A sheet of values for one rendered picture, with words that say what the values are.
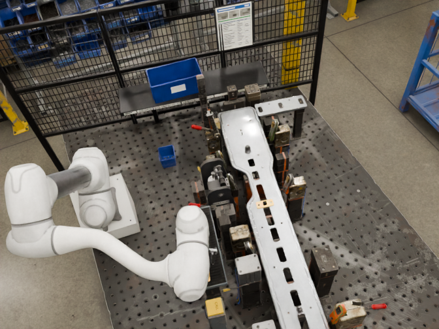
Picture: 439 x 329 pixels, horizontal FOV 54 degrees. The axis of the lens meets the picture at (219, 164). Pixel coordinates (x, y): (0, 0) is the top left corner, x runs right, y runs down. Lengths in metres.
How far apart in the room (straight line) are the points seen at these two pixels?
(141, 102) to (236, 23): 0.71
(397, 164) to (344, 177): 1.11
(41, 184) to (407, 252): 1.77
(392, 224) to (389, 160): 1.24
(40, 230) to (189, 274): 0.55
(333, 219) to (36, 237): 1.53
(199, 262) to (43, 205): 0.58
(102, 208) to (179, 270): 0.84
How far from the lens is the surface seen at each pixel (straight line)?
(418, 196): 3.52
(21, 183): 1.56
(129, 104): 2.62
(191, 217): 1.37
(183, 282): 1.32
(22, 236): 1.60
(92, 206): 2.09
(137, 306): 2.30
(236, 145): 2.33
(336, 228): 2.41
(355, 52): 4.56
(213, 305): 1.73
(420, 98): 3.97
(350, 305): 1.86
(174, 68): 2.64
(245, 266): 1.83
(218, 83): 2.63
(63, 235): 1.56
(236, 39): 2.64
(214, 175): 2.03
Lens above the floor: 2.78
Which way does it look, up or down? 52 degrees down
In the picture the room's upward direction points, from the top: 7 degrees counter-clockwise
